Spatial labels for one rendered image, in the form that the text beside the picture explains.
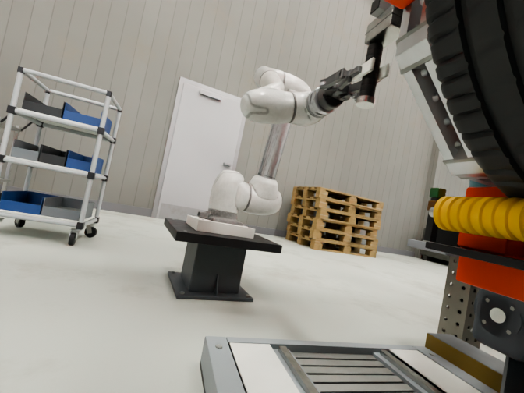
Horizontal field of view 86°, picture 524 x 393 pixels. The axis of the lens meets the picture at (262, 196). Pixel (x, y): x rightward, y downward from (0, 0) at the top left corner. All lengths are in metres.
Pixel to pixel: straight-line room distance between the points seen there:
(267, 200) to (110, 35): 3.91
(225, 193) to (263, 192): 0.20
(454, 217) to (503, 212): 0.07
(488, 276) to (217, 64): 4.77
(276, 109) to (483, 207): 0.64
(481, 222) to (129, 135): 4.37
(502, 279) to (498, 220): 0.14
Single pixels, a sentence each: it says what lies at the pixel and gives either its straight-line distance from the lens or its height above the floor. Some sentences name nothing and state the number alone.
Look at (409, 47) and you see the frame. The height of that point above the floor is 0.74.
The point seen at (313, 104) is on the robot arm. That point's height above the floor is 0.80.
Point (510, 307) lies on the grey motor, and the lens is 0.91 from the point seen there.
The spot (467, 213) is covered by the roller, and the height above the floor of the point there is 0.51.
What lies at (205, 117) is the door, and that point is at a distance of 4.70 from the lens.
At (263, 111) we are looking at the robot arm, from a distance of 0.94.
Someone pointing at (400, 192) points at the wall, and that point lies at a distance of 7.08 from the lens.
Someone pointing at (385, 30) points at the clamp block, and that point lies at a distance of 0.78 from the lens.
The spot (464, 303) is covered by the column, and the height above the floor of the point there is 0.25.
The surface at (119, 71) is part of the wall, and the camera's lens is 4.78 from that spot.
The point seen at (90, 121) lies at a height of 0.79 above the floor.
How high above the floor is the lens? 0.46
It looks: 2 degrees up
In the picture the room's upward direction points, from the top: 11 degrees clockwise
